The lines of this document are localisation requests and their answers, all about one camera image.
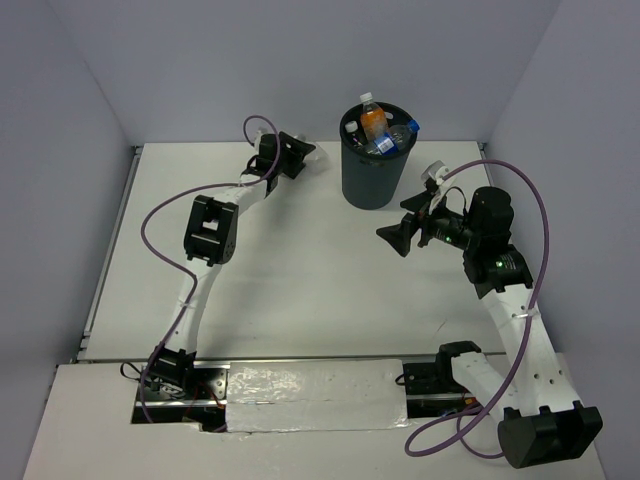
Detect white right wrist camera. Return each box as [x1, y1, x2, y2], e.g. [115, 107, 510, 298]
[421, 160, 455, 213]

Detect Pepsi label clear bottle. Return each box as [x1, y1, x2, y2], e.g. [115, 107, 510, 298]
[361, 120, 420, 155]

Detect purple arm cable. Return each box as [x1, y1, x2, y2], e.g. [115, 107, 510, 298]
[404, 159, 551, 459]
[139, 114, 281, 425]

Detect orange label juice bottle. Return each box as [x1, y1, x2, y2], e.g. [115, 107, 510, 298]
[360, 92, 388, 141]

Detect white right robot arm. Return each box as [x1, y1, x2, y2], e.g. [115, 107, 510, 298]
[376, 161, 603, 469]

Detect dark grey plastic bin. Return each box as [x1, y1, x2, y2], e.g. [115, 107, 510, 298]
[339, 105, 418, 210]

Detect silver foil covered panel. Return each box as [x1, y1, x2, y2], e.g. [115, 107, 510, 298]
[225, 359, 409, 433]

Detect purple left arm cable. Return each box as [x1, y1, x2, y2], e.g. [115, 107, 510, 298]
[139, 114, 281, 425]

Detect clear plastic bottle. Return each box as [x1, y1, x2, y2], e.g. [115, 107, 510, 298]
[295, 134, 331, 175]

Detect green label clear bottle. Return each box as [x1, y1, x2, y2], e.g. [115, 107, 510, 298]
[344, 121, 367, 149]

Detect metal base rail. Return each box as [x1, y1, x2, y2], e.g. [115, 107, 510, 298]
[130, 356, 476, 433]

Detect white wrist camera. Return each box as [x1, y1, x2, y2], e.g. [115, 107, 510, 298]
[421, 160, 455, 213]
[253, 127, 268, 147]

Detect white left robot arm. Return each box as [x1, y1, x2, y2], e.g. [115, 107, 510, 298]
[140, 132, 317, 399]

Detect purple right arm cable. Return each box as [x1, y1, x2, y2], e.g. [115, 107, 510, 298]
[404, 159, 551, 459]

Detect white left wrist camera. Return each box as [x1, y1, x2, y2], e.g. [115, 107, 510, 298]
[253, 127, 268, 147]

